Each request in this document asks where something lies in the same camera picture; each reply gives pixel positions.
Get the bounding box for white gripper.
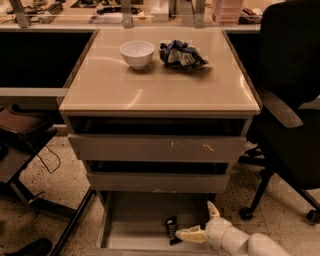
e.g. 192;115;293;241
175;201;249;256

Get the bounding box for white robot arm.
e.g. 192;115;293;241
175;201;291;256

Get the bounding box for open bottom drawer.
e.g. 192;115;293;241
87;192;220;256

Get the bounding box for beige drawer cabinet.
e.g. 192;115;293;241
55;26;264;198

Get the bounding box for top drawer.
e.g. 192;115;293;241
68;134;246;163

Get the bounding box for middle drawer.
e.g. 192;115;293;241
87;172;230;193

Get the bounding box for black office chair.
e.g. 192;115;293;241
239;0;320;223

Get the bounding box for black metal table leg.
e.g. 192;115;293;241
50;188;94;256

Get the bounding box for black shoe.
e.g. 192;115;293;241
3;238;52;256

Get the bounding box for crumpled blue chip bag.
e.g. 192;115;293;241
158;40;208;70

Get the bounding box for white ceramic bowl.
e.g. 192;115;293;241
120;41;155;69

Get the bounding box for dark brown stool chair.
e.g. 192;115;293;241
0;104;76;218

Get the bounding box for pink stacked boxes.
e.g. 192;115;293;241
212;0;244;25

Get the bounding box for thin black cable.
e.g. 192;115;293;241
25;139;62;175

